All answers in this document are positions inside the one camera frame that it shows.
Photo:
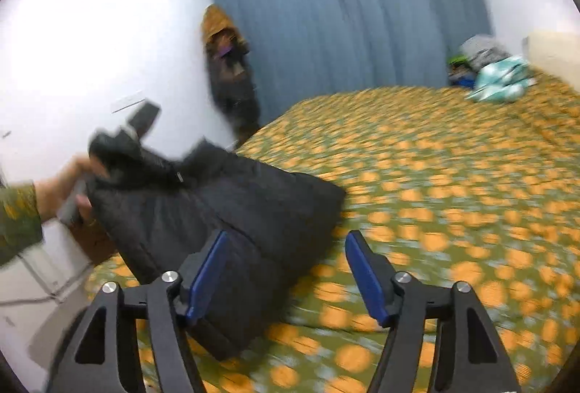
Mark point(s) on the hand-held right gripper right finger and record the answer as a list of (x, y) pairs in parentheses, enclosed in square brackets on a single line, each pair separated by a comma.
[(367, 279)]

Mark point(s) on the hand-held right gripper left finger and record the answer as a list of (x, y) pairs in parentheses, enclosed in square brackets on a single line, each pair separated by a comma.
[(206, 279)]

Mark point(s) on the black puffer jacket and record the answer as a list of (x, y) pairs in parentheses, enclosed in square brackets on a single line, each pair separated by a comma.
[(226, 202)]

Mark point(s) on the clothes hanging on rack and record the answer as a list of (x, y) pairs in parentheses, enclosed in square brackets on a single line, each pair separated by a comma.
[(231, 75)]

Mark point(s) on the person's left hand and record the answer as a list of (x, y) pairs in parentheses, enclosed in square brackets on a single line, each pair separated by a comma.
[(61, 193)]

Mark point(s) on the brown wooden cabinet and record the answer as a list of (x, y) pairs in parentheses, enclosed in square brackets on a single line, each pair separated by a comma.
[(95, 243)]

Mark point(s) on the bed with orange floral sheet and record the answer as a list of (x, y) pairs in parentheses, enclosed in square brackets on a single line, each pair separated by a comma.
[(453, 193)]

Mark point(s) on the dark blue cloth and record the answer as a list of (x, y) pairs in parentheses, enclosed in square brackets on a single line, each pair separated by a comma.
[(461, 80)]

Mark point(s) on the green cloth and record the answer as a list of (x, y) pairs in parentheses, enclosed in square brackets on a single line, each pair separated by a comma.
[(456, 60)]

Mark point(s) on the teal and white folded cloth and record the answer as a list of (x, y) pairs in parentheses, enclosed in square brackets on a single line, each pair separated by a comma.
[(500, 78)]

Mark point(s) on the blue curtain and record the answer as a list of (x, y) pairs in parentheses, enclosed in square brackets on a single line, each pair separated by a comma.
[(362, 12)]

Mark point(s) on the grey and white cloth pile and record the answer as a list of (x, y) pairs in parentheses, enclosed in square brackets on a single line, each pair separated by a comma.
[(482, 51)]

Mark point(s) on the cream headboard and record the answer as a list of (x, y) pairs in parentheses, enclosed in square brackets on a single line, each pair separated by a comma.
[(555, 53)]

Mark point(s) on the white wall switch plate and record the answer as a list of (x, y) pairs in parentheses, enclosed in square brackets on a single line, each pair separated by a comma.
[(127, 101)]

